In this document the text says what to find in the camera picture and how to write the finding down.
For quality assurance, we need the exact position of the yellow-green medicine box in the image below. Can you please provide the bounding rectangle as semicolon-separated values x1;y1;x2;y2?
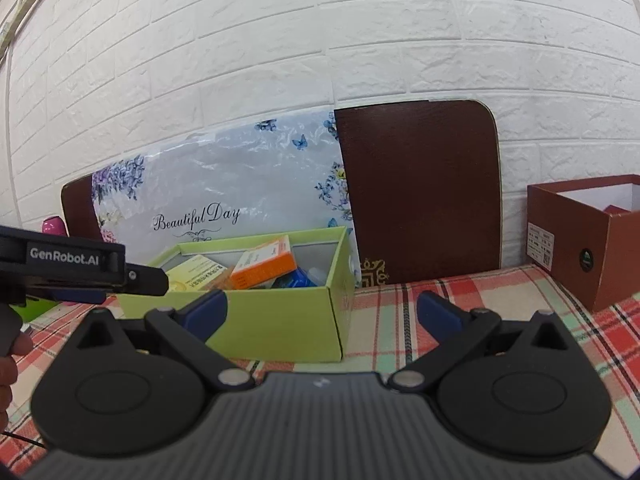
166;255;231;292

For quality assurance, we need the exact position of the orange white medicine box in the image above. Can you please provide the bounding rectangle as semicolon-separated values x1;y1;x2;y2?
230;235;297;289

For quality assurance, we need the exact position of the person's left hand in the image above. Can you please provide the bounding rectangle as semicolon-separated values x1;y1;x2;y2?
0;334;34;431

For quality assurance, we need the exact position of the dark green storage box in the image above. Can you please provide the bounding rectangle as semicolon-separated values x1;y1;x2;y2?
11;297;58;323

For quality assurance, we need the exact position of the pink thermos bottle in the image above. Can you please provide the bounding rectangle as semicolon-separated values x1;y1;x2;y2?
41;216;67;237

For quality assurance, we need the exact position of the plaid bed sheet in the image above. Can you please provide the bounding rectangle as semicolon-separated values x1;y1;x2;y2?
28;290;615;479

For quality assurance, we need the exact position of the light green open box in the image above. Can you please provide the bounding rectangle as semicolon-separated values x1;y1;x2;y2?
116;226;355;363

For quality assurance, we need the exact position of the small blue packet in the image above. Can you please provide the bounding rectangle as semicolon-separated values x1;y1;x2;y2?
271;268;317;289

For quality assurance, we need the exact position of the brown cardboard box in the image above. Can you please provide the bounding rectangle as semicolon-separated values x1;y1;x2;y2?
526;174;640;312

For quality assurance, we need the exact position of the floral plastic packaged pillow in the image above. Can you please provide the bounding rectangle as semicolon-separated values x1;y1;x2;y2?
91;107;357;263

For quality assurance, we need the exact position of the black charging cable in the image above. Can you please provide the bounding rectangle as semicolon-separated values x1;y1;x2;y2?
0;429;47;450

